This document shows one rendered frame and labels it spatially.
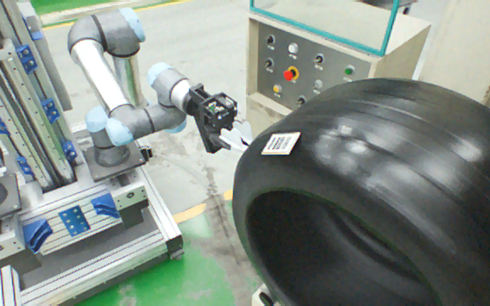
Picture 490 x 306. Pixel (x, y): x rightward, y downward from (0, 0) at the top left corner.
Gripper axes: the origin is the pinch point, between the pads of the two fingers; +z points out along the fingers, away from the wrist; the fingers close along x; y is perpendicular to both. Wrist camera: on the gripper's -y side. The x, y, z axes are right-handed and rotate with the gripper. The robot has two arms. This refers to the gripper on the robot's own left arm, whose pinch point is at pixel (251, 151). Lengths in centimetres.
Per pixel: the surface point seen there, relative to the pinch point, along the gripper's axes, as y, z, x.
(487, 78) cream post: 25.8, 30.2, 25.1
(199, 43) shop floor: -153, -243, 191
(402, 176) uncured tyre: 26.6, 30.3, -8.8
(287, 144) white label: 21.1, 14.6, -10.6
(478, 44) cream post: 30.5, 26.0, 25.1
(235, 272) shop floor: -125, -15, 22
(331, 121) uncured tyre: 25.0, 17.8, -5.3
